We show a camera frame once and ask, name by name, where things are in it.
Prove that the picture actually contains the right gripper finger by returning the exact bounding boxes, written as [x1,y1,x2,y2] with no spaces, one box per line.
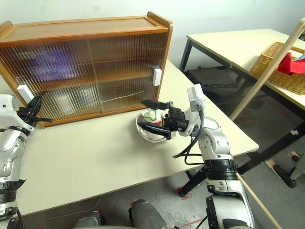
[137,122,172,141]
[140,99,170,111]

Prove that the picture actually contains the silver metal bowl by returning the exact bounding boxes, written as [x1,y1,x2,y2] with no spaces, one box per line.
[135,111,177,144]

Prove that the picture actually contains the wooden cabinet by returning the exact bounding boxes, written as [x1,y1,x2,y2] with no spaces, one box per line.
[0,11,174,128]

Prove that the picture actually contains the black table leg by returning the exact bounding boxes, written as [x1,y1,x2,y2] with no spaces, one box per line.
[181,167,208,197]

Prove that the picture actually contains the red cloth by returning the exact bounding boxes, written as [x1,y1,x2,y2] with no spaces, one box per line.
[277,52,305,76]

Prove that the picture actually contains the christmas plush toy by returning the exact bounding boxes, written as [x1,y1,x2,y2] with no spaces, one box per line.
[142,97,167,141]

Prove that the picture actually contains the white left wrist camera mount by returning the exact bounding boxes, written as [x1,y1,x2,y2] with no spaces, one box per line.
[0,94,35,134]

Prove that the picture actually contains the thin wooden stick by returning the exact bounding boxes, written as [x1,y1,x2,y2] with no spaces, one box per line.
[237,173,283,229]

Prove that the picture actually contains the dark grey rounded shape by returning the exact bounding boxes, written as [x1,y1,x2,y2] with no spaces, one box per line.
[71,211,103,229]
[128,199,167,229]

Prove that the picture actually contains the white door handle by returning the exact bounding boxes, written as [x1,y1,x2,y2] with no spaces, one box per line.
[16,84,35,104]
[152,68,162,86]

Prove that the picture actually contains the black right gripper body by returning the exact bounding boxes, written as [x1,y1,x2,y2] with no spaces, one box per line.
[163,101,189,132]

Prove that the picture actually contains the white plastic bottle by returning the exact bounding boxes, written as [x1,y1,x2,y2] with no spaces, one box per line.
[75,85,96,108]

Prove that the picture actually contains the beige table black frame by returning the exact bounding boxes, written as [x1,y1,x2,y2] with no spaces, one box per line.
[179,28,305,189]

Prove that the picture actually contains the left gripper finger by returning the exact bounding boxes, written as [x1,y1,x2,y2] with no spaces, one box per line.
[33,116,53,124]
[28,95,43,113]

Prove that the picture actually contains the wicker basket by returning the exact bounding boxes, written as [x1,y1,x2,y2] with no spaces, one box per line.
[249,42,305,95]

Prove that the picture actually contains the dark stand foot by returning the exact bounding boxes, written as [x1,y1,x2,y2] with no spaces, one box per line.
[273,149,305,189]

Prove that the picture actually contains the thick wooden pole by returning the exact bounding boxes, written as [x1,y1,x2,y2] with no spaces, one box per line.
[229,19,305,122]

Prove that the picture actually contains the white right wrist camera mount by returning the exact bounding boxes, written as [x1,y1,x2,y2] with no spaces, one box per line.
[176,83,207,138]

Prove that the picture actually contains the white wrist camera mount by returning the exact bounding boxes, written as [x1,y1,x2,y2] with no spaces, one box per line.
[0,94,35,134]
[176,83,207,138]

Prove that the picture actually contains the ribbed glass sliding door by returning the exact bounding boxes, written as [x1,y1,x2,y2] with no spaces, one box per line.
[88,32,169,114]
[0,37,100,123]

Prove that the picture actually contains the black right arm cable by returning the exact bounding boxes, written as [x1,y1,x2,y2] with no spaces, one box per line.
[173,107,208,166]

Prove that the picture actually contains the white bottle blue patterned label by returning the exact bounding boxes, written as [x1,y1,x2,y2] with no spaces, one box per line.
[54,92,72,113]

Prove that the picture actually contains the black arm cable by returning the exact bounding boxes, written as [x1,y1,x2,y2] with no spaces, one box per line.
[173,107,208,166]
[14,206,24,229]

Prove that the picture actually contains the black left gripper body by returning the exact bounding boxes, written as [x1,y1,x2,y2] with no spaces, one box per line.
[18,106,38,127]

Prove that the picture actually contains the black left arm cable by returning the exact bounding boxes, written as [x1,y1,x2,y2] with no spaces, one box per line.
[14,206,24,229]

